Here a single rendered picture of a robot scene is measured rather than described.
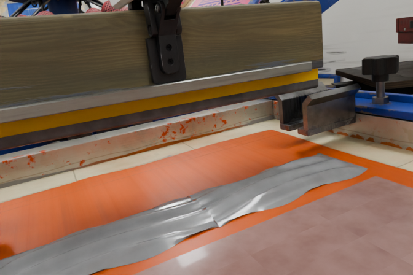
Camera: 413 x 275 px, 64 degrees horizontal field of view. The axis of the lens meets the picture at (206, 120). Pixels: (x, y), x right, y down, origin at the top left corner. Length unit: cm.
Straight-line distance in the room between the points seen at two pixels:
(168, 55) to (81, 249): 17
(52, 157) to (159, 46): 26
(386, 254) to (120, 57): 25
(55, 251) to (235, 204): 15
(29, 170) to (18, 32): 25
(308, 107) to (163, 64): 20
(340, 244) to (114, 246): 17
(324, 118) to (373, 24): 223
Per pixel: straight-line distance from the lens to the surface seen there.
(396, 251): 27
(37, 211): 40
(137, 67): 30
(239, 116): 57
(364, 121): 48
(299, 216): 30
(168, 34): 29
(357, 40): 274
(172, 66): 29
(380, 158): 42
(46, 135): 31
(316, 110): 43
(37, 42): 29
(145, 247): 27
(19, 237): 36
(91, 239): 30
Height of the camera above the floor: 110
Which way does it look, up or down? 13 degrees down
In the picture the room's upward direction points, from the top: 7 degrees counter-clockwise
